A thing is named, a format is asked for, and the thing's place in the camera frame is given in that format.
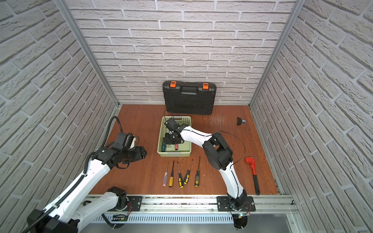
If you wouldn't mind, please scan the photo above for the black plastic tool case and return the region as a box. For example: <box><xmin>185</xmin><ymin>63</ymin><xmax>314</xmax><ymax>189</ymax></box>
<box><xmin>162</xmin><ymin>81</ymin><xmax>217</xmax><ymax>115</ymax></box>

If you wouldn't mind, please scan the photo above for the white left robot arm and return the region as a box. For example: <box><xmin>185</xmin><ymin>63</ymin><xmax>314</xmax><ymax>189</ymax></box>
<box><xmin>24</xmin><ymin>131</ymin><xmax>147</xmax><ymax>233</ymax></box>

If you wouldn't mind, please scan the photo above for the orange handle screwdriver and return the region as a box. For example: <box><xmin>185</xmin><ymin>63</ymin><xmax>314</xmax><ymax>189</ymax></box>
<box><xmin>169</xmin><ymin>161</ymin><xmax>174</xmax><ymax>187</ymax></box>

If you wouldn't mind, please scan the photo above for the aluminium corner frame post left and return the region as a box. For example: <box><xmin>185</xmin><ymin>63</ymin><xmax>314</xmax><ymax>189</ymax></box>
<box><xmin>55</xmin><ymin>0</ymin><xmax>120</xmax><ymax>107</ymax></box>

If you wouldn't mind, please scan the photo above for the green black handle screwdriver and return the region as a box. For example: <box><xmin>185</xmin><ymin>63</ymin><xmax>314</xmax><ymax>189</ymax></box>
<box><xmin>161</xmin><ymin>142</ymin><xmax>167</xmax><ymax>152</ymax></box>

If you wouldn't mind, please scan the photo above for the aluminium corner frame post right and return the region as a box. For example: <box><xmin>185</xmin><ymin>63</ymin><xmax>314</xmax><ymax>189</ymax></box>
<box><xmin>248</xmin><ymin>0</ymin><xmax>306</xmax><ymax>108</ymax></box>

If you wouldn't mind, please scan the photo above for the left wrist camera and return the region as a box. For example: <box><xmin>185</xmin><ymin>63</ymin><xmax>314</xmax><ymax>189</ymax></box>
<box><xmin>112</xmin><ymin>132</ymin><xmax>136</xmax><ymax>152</ymax></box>

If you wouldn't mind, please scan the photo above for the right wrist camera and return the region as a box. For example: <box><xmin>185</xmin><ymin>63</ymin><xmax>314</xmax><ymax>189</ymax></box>
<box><xmin>165</xmin><ymin>117</ymin><xmax>180</xmax><ymax>133</ymax></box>

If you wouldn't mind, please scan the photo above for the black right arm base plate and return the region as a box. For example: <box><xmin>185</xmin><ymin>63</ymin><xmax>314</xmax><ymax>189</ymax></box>
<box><xmin>216</xmin><ymin>196</ymin><xmax>256</xmax><ymax>212</ymax></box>

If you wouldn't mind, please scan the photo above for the clear purple handle screwdriver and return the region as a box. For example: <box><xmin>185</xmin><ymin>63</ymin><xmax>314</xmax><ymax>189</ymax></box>
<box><xmin>163</xmin><ymin>163</ymin><xmax>169</xmax><ymax>186</ymax></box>

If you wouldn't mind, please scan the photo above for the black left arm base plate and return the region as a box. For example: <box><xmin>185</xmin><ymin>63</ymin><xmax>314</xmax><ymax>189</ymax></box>
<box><xmin>110</xmin><ymin>196</ymin><xmax>142</xmax><ymax>213</ymax></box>

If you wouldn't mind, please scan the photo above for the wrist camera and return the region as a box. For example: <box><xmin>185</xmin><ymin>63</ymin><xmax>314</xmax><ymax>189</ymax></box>
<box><xmin>165</xmin><ymin>117</ymin><xmax>180</xmax><ymax>133</ymax></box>
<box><xmin>112</xmin><ymin>132</ymin><xmax>136</xmax><ymax>152</ymax></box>

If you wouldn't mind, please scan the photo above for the aluminium front rail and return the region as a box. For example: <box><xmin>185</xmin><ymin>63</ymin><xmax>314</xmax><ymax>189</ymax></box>
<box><xmin>58</xmin><ymin>193</ymin><xmax>301</xmax><ymax>225</ymax></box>

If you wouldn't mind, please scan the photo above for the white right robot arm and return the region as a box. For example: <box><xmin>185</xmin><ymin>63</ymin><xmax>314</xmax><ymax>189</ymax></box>
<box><xmin>164</xmin><ymin>124</ymin><xmax>247</xmax><ymax>211</ymax></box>

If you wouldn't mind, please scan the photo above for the aluminium corner frame post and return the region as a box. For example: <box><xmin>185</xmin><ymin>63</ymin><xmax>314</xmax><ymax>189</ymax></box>
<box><xmin>248</xmin><ymin>0</ymin><xmax>306</xmax><ymax>108</ymax></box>
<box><xmin>55</xmin><ymin>0</ymin><xmax>120</xmax><ymax>107</ymax></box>

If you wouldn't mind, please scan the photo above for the yellow black screwdriver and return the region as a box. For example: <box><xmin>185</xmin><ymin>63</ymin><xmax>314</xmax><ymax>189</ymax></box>
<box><xmin>184</xmin><ymin>160</ymin><xmax>193</xmax><ymax>184</ymax></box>
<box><xmin>177</xmin><ymin>163</ymin><xmax>184</xmax><ymax>188</ymax></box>
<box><xmin>194</xmin><ymin>157</ymin><xmax>201</xmax><ymax>187</ymax></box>

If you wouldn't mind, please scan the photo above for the small black round object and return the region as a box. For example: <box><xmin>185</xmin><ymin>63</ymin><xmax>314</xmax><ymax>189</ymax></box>
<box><xmin>237</xmin><ymin>117</ymin><xmax>246</xmax><ymax>126</ymax></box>

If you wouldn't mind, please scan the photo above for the red pipe wrench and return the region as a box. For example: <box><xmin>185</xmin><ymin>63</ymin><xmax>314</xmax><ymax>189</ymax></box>
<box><xmin>244</xmin><ymin>157</ymin><xmax>260</xmax><ymax>195</ymax></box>

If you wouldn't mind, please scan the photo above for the green perforated plastic bin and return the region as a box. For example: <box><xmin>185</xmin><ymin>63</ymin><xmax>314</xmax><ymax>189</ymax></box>
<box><xmin>157</xmin><ymin>116</ymin><xmax>192</xmax><ymax>158</ymax></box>

